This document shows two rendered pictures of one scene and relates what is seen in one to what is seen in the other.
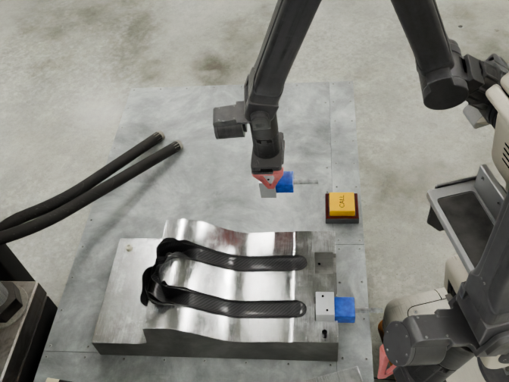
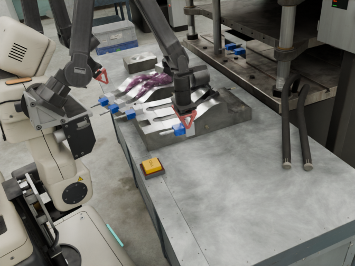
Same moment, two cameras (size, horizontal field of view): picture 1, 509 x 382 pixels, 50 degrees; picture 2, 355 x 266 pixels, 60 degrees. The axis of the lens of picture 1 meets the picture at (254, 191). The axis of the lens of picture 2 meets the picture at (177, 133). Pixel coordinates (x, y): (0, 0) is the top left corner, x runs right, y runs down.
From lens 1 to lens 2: 1.78 m
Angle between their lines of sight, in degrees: 93
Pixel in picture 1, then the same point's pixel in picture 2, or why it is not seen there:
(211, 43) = not seen: outside the picture
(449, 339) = not seen: hidden behind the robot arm
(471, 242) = (72, 103)
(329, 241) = (146, 130)
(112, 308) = (226, 94)
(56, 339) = (245, 94)
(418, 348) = not seen: hidden behind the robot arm
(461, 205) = (75, 112)
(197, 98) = (325, 211)
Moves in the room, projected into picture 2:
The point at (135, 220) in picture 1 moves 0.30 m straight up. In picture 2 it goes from (263, 129) to (267, 64)
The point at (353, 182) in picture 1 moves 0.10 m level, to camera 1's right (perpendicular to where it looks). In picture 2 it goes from (151, 188) to (126, 201)
